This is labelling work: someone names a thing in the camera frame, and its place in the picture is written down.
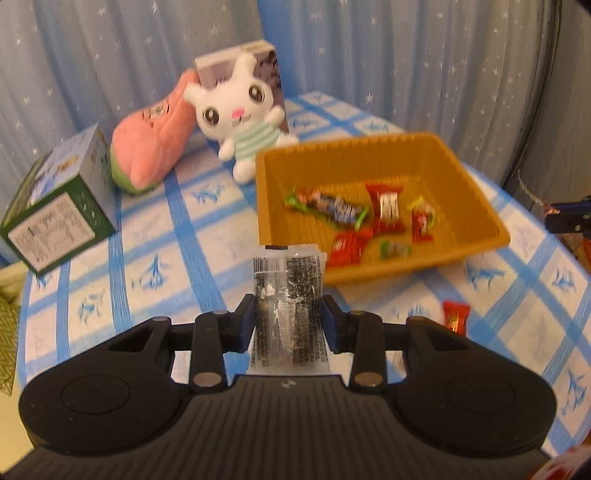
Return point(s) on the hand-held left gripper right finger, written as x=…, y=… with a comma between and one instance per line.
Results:
x=328, y=323

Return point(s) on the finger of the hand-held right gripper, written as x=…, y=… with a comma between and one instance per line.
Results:
x=570, y=221

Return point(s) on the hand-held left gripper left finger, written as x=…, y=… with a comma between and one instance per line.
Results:
x=244, y=323

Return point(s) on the black seaweed snack packet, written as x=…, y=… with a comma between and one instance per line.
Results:
x=288, y=290

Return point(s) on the red snack packet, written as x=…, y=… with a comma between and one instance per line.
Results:
x=346, y=244

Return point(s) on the small green candy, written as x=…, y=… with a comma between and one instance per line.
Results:
x=395, y=249

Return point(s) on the golden plastic tray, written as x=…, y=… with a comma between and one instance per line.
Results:
x=461, y=184

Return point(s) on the red patterned candy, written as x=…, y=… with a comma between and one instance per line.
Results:
x=456, y=316

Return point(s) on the blue checked tablecloth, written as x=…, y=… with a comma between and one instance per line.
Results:
x=184, y=240

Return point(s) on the red white-label candy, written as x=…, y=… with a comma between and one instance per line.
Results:
x=387, y=207

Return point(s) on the blue star curtain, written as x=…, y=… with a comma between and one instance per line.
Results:
x=577, y=92
x=115, y=55

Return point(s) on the pink plush toy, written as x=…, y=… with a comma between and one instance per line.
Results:
x=147, y=143

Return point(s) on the green cardboard box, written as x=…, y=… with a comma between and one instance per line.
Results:
x=51, y=230

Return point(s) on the white bunny plush toy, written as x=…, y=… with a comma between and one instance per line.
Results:
x=240, y=106

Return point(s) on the green patterned cloth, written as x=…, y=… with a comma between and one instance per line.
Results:
x=7, y=341

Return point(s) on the red white cloth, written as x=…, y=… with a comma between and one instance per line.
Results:
x=568, y=466

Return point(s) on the grey printed cardboard box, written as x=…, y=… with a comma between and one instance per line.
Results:
x=276, y=76

